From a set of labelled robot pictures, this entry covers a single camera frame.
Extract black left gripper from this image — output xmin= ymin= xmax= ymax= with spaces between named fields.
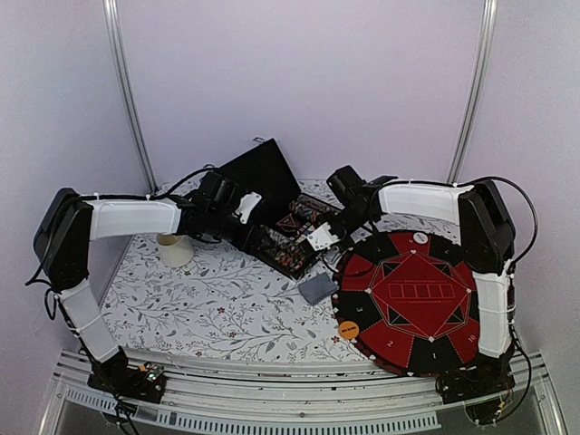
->
xmin=207 ymin=208 xmax=276 ymax=256

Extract white dealer button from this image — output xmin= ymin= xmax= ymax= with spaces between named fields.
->
xmin=412 ymin=232 xmax=429 ymax=245

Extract orange big blind button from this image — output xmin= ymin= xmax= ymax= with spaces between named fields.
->
xmin=338 ymin=321 xmax=360 ymax=341

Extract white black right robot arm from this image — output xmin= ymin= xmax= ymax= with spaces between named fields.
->
xmin=309 ymin=166 xmax=521 ymax=420

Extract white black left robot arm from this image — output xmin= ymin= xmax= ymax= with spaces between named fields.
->
xmin=26 ymin=167 xmax=264 ymax=404

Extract back row poker chips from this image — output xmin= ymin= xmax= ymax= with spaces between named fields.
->
xmin=289 ymin=194 xmax=338 ymax=223

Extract row poker chips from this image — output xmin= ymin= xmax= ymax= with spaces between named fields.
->
xmin=260 ymin=227 xmax=312 ymax=279
xmin=289 ymin=194 xmax=338 ymax=223

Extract front row poker chips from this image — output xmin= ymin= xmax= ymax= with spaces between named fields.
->
xmin=260 ymin=227 xmax=312 ymax=279

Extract open black poker chip case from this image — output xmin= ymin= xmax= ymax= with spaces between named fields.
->
xmin=217 ymin=140 xmax=318 ymax=274

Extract grey card deck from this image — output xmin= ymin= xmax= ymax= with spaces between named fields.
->
xmin=298 ymin=274 xmax=338 ymax=305

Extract floral white table mat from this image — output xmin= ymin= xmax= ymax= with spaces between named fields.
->
xmin=93 ymin=179 xmax=472 ymax=363

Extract round red black poker mat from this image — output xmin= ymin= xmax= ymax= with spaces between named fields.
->
xmin=331 ymin=229 xmax=505 ymax=378

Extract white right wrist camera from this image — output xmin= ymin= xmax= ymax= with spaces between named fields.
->
xmin=307 ymin=222 xmax=339 ymax=251

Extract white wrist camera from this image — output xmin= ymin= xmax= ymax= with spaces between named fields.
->
xmin=307 ymin=222 xmax=339 ymax=251
xmin=233 ymin=192 xmax=262 ymax=225

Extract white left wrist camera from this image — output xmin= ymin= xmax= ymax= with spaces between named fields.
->
xmin=233 ymin=192 xmax=262 ymax=225

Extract right aluminium frame post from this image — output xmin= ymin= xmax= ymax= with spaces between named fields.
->
xmin=446 ymin=0 xmax=498 ymax=184

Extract aluminium frame post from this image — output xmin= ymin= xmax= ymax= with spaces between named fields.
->
xmin=102 ymin=0 xmax=158 ymax=191
xmin=446 ymin=0 xmax=498 ymax=184

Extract left aluminium frame post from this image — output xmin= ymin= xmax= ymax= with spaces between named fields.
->
xmin=102 ymin=0 xmax=158 ymax=191

